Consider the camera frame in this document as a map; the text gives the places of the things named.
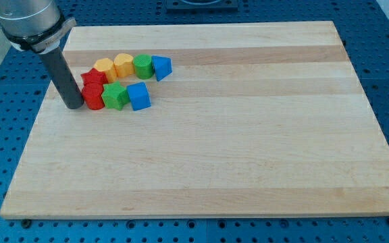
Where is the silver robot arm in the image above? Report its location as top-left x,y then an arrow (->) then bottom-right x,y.
0,0 -> 76,55

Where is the green star block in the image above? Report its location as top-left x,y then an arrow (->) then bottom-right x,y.
101,82 -> 130,111

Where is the red star block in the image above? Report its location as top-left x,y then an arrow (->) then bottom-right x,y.
80,68 -> 108,86

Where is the blue cube block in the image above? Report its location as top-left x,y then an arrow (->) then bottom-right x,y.
126,82 -> 151,111

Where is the light wooden board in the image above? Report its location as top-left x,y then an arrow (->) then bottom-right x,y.
0,21 -> 389,219

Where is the blue triangle block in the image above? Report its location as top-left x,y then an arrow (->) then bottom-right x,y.
152,55 -> 172,82

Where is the green cylinder block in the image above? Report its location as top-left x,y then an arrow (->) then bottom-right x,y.
133,54 -> 154,80

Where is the yellow heart block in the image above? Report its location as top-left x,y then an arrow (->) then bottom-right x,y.
113,53 -> 135,78

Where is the yellow hexagon block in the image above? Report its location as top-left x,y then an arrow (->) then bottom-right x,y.
94,58 -> 118,83

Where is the red cylinder block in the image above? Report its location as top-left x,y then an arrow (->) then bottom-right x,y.
82,83 -> 105,110

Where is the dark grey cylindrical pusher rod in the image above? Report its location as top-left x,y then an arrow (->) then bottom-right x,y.
38,47 -> 84,109

